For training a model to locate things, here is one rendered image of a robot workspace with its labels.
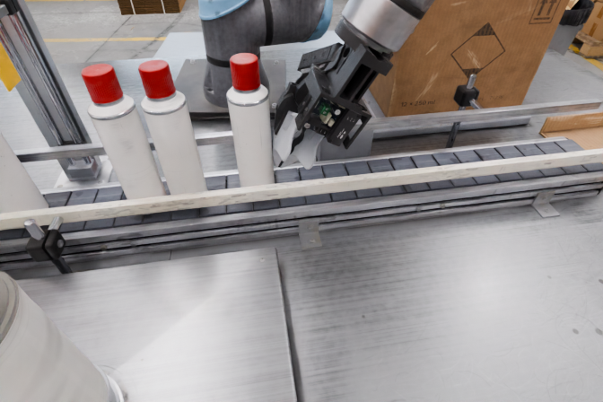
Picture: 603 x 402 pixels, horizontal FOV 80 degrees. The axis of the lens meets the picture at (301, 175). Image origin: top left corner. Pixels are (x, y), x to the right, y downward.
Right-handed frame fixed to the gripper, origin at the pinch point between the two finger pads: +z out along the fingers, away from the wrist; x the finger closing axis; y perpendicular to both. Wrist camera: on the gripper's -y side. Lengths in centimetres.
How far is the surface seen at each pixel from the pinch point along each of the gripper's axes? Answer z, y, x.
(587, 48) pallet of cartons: -65, -214, 285
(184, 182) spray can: 7.1, 3.0, -11.5
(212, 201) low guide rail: 7.6, 4.6, -7.4
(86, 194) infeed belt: 19.3, -2.5, -22.7
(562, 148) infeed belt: -19.7, -1.5, 45.2
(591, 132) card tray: -24, -11, 62
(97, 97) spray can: -0.8, 2.3, -23.8
